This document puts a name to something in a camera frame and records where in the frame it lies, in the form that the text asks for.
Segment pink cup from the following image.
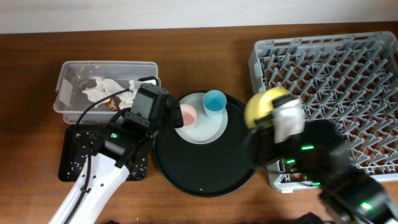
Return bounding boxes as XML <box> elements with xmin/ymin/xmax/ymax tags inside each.
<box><xmin>180</xmin><ymin>104</ymin><xmax>197</xmax><ymax>132</ymax></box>

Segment grey plate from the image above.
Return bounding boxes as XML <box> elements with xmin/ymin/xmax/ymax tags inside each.
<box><xmin>176</xmin><ymin>93</ymin><xmax>228</xmax><ymax>144</ymax></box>

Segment blue cup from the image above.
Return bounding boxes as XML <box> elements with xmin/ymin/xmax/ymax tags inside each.
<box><xmin>203</xmin><ymin>90</ymin><xmax>227</xmax><ymax>119</ymax></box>

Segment yellow bowl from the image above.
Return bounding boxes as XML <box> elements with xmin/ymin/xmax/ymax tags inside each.
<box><xmin>244</xmin><ymin>87</ymin><xmax>289</xmax><ymax>129</ymax></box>

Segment white tissue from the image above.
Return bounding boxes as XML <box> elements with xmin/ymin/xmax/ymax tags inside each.
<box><xmin>82</xmin><ymin>77</ymin><xmax>137</xmax><ymax>109</ymax></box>

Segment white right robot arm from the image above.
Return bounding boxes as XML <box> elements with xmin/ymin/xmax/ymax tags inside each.
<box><xmin>250</xmin><ymin>119</ymin><xmax>397</xmax><ymax>223</ymax></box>

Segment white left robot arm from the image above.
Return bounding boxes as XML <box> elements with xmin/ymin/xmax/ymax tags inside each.
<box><xmin>51</xmin><ymin>83</ymin><xmax>183</xmax><ymax>223</ymax></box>

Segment clear plastic waste bin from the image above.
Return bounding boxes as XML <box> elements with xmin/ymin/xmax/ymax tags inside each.
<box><xmin>53</xmin><ymin>60</ymin><xmax>161</xmax><ymax>124</ymax></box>

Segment grey dishwasher rack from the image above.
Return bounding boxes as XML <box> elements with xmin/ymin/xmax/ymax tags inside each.
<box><xmin>248</xmin><ymin>31</ymin><xmax>397</xmax><ymax>182</ymax></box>

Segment brown snack wrapper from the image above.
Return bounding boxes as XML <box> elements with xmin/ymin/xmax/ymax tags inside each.
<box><xmin>105</xmin><ymin>96</ymin><xmax>121</xmax><ymax>111</ymax></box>

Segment black round tray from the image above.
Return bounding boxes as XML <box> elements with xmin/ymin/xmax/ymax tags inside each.
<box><xmin>154</xmin><ymin>95</ymin><xmax>259</xmax><ymax>197</ymax></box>

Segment food scraps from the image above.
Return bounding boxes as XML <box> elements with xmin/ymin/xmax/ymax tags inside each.
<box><xmin>58</xmin><ymin>130</ymin><xmax>148</xmax><ymax>182</ymax></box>

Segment black rectangular tray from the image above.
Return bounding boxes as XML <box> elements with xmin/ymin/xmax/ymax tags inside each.
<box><xmin>58</xmin><ymin>123</ymin><xmax>150</xmax><ymax>182</ymax></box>

